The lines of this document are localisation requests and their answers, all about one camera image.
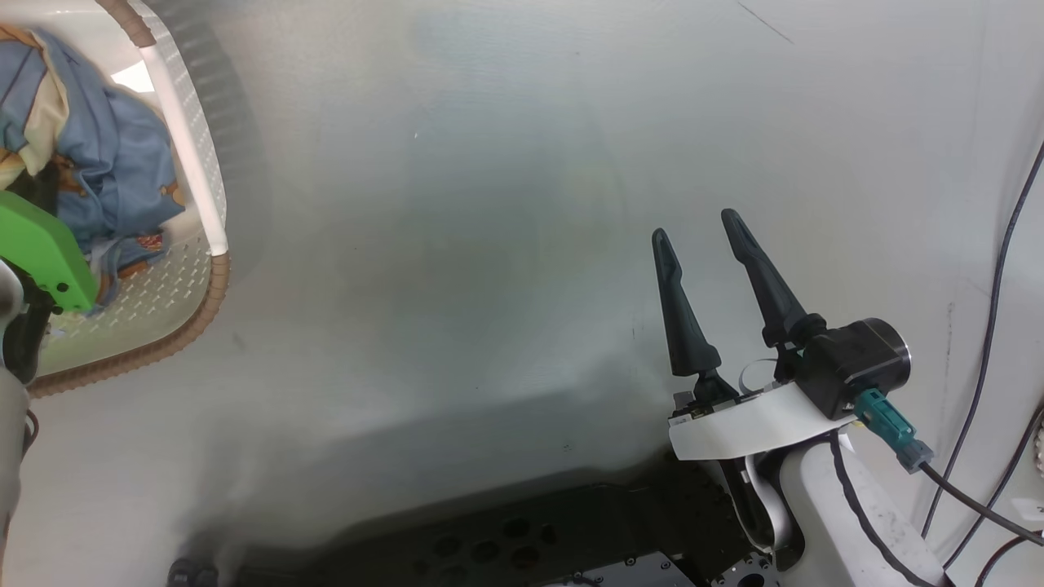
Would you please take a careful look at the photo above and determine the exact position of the green-band left gripper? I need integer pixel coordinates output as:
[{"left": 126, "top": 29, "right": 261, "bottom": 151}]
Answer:
[{"left": 0, "top": 163, "right": 100, "bottom": 315}]

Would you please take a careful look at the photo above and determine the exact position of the white-band right gripper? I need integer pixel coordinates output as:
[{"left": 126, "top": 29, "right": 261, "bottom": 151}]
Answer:
[{"left": 651, "top": 209, "right": 857, "bottom": 462}]

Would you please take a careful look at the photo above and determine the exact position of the blue fox-print garment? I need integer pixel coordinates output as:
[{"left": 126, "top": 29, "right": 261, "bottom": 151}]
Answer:
[{"left": 0, "top": 24, "right": 187, "bottom": 315}]

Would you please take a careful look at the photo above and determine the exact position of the cream perforated laundry basket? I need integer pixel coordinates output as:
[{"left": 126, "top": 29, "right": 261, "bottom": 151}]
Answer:
[{"left": 0, "top": 0, "right": 232, "bottom": 399}]

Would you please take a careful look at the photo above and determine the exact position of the teal right camera connector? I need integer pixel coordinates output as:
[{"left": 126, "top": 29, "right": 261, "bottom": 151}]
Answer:
[{"left": 852, "top": 387, "right": 936, "bottom": 474}]

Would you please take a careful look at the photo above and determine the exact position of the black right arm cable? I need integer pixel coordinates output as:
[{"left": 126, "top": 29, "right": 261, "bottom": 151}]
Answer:
[{"left": 828, "top": 432, "right": 927, "bottom": 587}]

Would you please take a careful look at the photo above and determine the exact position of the thin black floor cable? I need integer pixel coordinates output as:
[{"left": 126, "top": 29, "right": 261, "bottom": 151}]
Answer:
[{"left": 922, "top": 143, "right": 1044, "bottom": 539}]

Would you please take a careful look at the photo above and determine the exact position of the black right camera cable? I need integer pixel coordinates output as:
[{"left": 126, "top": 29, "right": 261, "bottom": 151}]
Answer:
[{"left": 918, "top": 461, "right": 1044, "bottom": 547}]

